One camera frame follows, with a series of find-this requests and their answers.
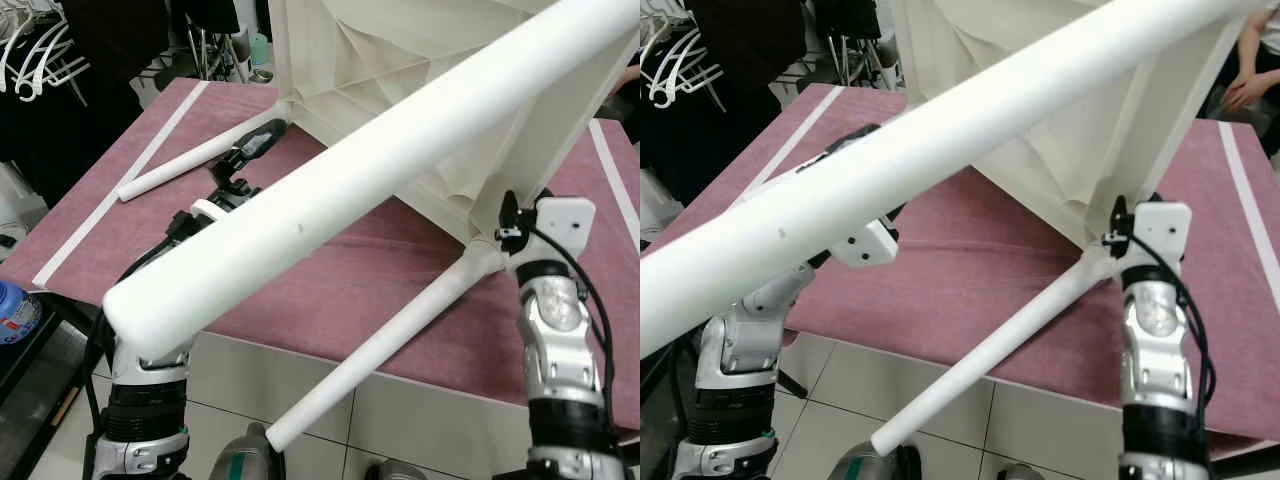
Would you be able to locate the long white tape strip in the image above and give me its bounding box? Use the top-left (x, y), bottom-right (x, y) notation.
top-left (33, 80), bottom-right (211, 289)
top-left (588, 120), bottom-right (641, 239)
top-left (1216, 120), bottom-right (1280, 286)
top-left (742, 85), bottom-right (846, 203)

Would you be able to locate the black low cabinet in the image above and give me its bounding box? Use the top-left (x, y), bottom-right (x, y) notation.
top-left (0, 290), bottom-right (106, 480)

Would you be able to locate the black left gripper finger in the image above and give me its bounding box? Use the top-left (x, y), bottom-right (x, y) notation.
top-left (822, 124), bottom-right (883, 161)
top-left (228, 119), bottom-right (290, 171)

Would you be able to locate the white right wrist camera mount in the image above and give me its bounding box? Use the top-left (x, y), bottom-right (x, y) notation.
top-left (512, 197), bottom-right (597, 273)
top-left (1122, 200), bottom-right (1194, 273)

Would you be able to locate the robot left leg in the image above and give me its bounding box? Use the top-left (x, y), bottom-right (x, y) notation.
top-left (828, 440), bottom-right (923, 480)
top-left (213, 422), bottom-right (288, 480)

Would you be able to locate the clothes rack with dark clothes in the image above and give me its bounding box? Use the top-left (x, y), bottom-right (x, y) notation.
top-left (640, 0), bottom-right (901, 206)
top-left (0, 0), bottom-right (273, 216)

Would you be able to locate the white plastic table top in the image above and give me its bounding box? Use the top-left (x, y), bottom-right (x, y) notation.
top-left (890, 0), bottom-right (1251, 253)
top-left (268, 0), bottom-right (641, 246)

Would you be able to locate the blue purple plastic jar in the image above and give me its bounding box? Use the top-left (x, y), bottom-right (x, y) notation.
top-left (0, 280), bottom-right (43, 347)

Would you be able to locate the pink table cloth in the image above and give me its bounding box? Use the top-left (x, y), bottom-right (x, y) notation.
top-left (0, 78), bottom-right (641, 433)
top-left (715, 83), bottom-right (1280, 451)

